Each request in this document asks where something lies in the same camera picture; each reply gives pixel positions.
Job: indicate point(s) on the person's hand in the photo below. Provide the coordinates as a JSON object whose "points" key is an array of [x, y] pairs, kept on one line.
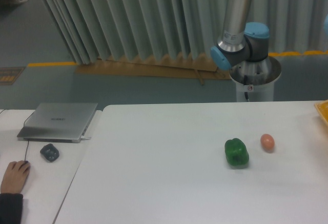
{"points": [[14, 179]]}

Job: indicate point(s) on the dark sleeved forearm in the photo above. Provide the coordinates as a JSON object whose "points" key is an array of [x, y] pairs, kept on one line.
{"points": [[11, 208]]}

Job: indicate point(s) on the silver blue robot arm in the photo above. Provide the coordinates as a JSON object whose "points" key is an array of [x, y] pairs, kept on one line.
{"points": [[253, 28]]}

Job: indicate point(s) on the green bell pepper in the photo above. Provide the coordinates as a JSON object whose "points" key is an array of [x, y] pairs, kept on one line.
{"points": [[236, 152]]}

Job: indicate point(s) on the black small controller device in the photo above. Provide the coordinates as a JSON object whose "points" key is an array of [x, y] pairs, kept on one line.
{"points": [[50, 152]]}

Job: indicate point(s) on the silver laptop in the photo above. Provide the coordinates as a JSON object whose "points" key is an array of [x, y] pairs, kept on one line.
{"points": [[58, 122]]}

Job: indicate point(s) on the grey-green folding curtain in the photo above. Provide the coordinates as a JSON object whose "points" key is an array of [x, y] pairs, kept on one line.
{"points": [[142, 28]]}

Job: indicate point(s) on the brown cardboard sheet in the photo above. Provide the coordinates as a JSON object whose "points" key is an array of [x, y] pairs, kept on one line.
{"points": [[201, 68]]}

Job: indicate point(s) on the brown egg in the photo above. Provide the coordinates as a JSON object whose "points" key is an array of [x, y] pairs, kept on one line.
{"points": [[267, 142]]}

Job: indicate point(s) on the yellow plastic basket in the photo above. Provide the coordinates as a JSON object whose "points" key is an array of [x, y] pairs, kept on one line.
{"points": [[322, 109]]}

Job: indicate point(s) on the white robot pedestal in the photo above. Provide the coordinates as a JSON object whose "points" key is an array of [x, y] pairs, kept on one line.
{"points": [[254, 81]]}

